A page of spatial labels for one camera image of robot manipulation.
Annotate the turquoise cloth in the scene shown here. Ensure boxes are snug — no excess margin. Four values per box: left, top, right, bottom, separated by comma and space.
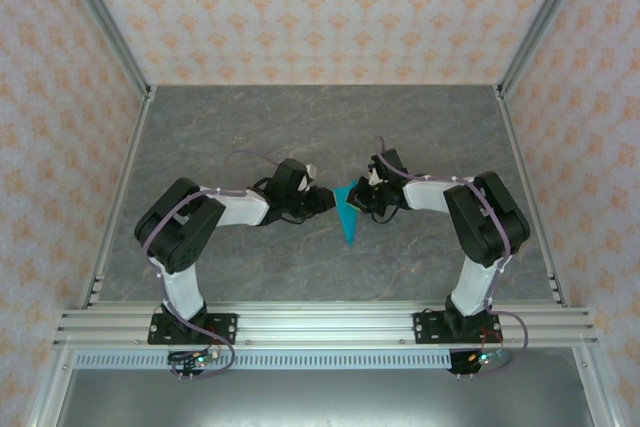
330, 180, 364, 249

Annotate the small circuit board with LED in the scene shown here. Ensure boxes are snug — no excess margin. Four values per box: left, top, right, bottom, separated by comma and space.
462, 348, 507, 367
167, 348, 222, 369

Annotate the grey metal panel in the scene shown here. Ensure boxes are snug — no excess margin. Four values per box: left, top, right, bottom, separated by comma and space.
53, 368, 591, 427

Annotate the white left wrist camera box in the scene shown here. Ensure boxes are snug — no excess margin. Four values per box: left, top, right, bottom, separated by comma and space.
296, 163, 320, 193

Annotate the aluminium table side rail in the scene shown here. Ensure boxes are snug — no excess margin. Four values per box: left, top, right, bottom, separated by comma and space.
493, 85, 572, 309
78, 86, 159, 309

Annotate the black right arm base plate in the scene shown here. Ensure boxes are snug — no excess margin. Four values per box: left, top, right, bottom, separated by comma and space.
412, 311, 504, 347

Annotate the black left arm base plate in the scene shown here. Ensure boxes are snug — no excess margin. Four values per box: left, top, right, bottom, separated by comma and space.
147, 313, 239, 347

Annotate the slotted grey cable duct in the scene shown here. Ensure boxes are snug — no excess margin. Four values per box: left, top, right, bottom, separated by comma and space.
73, 351, 454, 371

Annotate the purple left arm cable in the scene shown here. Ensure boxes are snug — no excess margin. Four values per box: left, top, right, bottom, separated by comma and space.
141, 149, 281, 381

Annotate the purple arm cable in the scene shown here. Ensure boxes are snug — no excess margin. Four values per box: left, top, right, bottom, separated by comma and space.
141, 149, 281, 381
374, 135, 531, 379

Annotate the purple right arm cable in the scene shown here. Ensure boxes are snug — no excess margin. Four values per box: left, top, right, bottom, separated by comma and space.
374, 135, 531, 379

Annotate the short aluminium frame post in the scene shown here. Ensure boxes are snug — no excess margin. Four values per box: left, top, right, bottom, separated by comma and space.
27, 346, 77, 427
572, 346, 617, 427

